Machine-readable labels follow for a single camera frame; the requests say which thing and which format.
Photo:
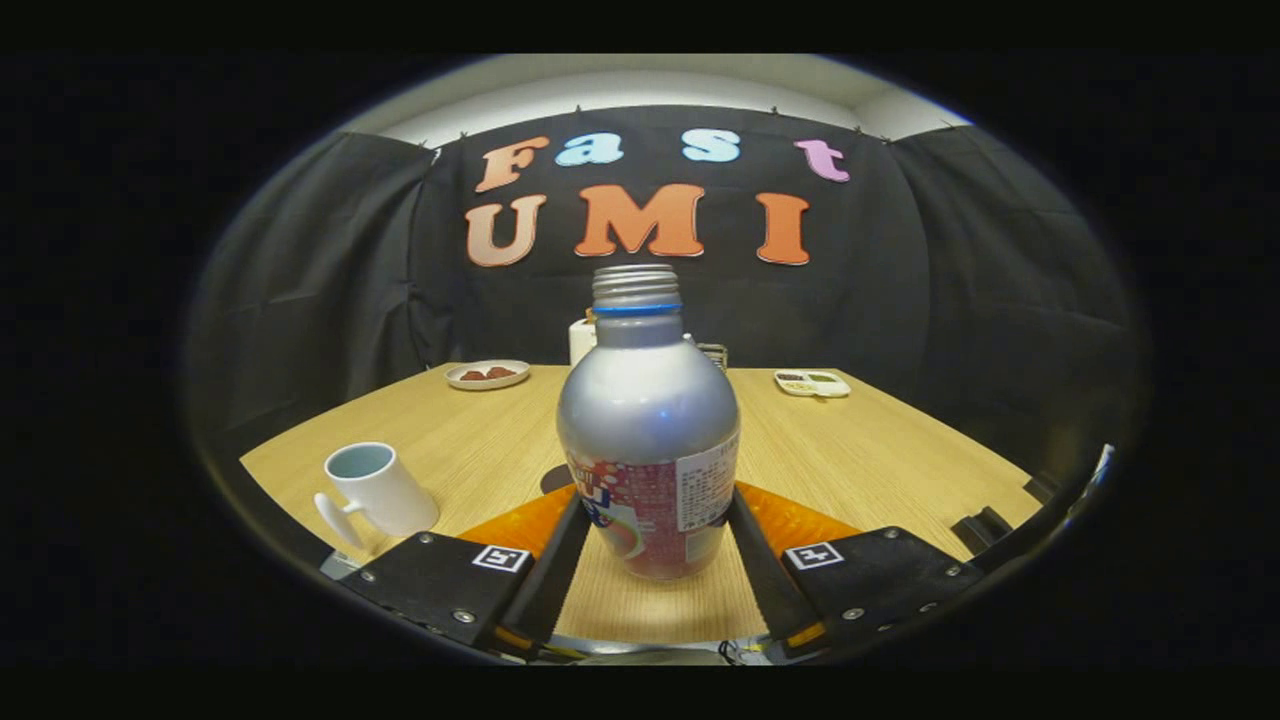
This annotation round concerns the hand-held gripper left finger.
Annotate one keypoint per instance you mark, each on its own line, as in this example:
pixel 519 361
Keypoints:
pixel 550 580

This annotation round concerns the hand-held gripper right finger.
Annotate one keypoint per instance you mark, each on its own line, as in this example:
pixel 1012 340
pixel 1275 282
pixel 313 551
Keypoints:
pixel 765 580

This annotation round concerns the dark brown round coaster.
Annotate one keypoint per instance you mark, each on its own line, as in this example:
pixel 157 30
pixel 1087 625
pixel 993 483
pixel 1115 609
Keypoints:
pixel 556 480

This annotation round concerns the silver bottle with red label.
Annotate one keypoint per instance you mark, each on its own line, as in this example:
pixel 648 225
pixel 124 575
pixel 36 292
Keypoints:
pixel 645 420

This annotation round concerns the white cup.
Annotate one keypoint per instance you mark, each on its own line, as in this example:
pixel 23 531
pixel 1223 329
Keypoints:
pixel 385 492

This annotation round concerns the wooden table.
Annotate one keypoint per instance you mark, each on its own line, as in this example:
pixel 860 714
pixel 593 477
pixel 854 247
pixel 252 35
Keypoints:
pixel 850 450

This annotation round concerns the white divided tray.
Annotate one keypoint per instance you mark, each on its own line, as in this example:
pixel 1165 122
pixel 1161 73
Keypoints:
pixel 812 388

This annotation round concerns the small white plate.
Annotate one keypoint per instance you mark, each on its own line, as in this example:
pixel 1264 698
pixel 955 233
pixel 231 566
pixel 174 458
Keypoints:
pixel 488 384

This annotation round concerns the white toaster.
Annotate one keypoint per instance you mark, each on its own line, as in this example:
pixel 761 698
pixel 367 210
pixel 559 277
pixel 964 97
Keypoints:
pixel 580 342

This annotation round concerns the black backdrop cloth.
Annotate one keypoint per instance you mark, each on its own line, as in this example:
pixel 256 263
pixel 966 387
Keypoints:
pixel 950 280

